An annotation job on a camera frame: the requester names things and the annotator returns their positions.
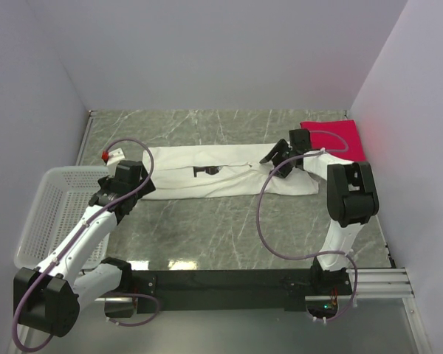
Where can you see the white plastic basket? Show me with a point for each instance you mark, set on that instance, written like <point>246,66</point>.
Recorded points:
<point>59,204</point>

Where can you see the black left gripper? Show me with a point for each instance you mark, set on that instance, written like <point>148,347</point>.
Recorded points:
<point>105,181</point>

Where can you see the folded red t shirt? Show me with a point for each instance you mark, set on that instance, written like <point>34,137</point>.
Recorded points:
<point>336,142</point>

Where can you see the white t shirt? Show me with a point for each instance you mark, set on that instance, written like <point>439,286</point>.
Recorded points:
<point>208,171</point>

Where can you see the aluminium rail frame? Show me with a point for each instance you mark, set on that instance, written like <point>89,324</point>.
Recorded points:
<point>391,283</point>

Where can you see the black base beam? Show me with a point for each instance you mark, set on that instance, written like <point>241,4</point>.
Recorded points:
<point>286,289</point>

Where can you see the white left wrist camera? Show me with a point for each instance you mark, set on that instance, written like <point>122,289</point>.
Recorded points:
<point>113,156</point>

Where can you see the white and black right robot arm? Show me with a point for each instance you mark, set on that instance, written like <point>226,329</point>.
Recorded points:
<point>351,200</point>

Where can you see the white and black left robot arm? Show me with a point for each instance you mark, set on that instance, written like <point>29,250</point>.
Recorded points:
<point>50,296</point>

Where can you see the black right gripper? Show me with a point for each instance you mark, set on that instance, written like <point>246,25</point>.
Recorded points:
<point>280,147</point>

